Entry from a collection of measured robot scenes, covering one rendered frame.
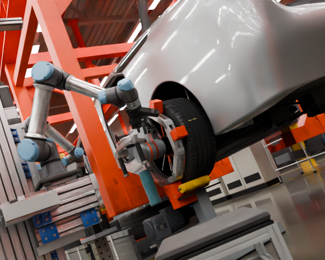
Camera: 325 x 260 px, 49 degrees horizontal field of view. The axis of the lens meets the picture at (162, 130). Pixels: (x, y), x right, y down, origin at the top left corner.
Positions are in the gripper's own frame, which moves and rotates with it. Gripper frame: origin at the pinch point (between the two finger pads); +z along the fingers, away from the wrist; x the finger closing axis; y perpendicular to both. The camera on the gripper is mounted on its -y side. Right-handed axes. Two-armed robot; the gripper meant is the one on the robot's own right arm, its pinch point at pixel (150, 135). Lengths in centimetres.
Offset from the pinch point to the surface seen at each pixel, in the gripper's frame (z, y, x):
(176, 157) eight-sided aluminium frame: 39.0, -3.3, -26.0
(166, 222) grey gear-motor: 91, 20, -19
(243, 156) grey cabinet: 378, -50, -415
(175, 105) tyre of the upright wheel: 18, -10, -56
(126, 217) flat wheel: 108, 62, -50
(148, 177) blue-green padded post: 56, 23, -33
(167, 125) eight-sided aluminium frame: 21.1, -2.6, -38.8
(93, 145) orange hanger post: 38, 65, -64
